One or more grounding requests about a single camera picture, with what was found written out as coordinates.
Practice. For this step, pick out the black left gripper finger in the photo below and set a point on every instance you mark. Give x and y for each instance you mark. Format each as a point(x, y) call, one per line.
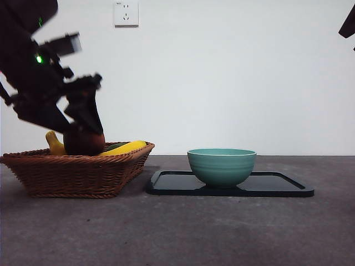
point(41, 116)
point(86, 110)

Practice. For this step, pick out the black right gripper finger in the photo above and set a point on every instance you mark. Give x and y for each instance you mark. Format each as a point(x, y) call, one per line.
point(349, 26)

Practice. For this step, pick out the dark purple plum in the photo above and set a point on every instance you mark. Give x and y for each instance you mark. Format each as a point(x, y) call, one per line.
point(83, 144)

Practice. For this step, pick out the teal bowl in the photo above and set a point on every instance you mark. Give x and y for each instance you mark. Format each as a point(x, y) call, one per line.
point(222, 169)

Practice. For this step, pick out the curved yellow banana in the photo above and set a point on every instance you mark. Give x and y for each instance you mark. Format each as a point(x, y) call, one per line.
point(55, 145)

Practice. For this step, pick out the dark green vegetable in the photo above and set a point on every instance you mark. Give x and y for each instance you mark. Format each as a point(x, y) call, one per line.
point(115, 145)

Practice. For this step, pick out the brown wicker basket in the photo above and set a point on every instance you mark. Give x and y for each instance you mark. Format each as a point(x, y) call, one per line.
point(72, 177)

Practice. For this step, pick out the dark rectangular tray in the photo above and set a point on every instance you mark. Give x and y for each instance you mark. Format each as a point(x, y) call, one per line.
point(172, 185)

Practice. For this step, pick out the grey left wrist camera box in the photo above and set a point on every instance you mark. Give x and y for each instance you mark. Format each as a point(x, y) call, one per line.
point(62, 45)

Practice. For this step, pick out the white wall socket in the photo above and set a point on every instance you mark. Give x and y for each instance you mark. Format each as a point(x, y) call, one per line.
point(126, 14)

